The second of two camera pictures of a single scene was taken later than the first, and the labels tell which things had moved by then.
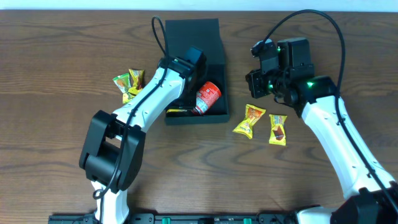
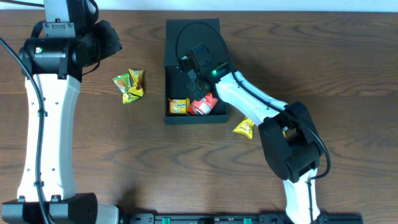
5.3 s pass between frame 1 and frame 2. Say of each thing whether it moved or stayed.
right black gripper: moved
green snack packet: stayed
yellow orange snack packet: stayed
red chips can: stayed
